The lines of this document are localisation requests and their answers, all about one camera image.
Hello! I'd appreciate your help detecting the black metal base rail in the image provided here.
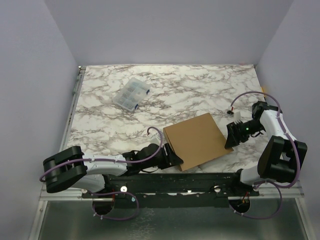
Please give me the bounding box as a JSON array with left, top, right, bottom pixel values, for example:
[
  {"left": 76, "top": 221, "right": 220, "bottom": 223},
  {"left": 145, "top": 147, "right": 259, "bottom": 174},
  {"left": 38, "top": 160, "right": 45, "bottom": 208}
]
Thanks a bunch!
[{"left": 82, "top": 173, "right": 259, "bottom": 209}]

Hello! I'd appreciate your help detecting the aluminium front extrusion rail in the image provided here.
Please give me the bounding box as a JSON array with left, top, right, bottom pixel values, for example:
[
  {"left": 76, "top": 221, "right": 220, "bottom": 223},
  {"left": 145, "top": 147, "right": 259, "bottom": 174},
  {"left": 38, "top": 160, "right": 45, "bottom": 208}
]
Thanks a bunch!
[{"left": 255, "top": 180, "right": 305, "bottom": 199}]

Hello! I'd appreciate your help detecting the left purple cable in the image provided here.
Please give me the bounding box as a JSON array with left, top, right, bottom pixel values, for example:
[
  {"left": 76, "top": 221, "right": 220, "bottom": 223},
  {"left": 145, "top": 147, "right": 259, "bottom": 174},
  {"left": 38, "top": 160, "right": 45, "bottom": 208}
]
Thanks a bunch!
[{"left": 39, "top": 126, "right": 165, "bottom": 221}]

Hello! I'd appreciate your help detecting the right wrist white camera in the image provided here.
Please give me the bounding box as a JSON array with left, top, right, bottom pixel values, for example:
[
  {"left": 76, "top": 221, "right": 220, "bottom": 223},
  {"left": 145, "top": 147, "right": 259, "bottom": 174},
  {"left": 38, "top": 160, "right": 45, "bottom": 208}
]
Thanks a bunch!
[{"left": 226, "top": 109, "right": 241, "bottom": 123}]

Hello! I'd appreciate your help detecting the clear plastic screw organizer box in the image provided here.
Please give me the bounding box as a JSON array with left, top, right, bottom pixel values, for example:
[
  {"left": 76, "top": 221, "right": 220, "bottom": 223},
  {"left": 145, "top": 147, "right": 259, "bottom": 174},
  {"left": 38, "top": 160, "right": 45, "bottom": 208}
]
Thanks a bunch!
[{"left": 112, "top": 77, "right": 150, "bottom": 112}]

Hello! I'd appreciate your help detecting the aluminium side rail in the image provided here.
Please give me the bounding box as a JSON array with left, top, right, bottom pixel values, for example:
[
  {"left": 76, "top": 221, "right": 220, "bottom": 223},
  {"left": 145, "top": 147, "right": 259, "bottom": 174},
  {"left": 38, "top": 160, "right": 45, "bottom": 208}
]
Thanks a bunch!
[{"left": 55, "top": 65, "right": 87, "bottom": 154}]

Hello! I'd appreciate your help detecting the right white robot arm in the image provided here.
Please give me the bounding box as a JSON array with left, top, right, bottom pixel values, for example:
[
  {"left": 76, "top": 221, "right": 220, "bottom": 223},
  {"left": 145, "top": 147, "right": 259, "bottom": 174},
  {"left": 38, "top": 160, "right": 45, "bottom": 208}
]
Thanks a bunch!
[{"left": 224, "top": 101, "right": 308, "bottom": 196}]

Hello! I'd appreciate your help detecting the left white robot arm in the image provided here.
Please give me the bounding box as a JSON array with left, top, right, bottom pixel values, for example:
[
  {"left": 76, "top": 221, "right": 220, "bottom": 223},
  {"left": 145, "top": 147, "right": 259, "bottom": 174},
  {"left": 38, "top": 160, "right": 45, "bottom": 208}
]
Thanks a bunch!
[{"left": 40, "top": 143, "right": 184, "bottom": 198}]

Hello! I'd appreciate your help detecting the brown cardboard box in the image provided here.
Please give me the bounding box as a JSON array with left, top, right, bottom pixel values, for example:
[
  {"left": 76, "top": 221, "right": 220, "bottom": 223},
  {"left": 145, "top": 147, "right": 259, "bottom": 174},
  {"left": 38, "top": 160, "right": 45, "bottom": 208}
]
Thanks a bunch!
[{"left": 163, "top": 113, "right": 234, "bottom": 171}]

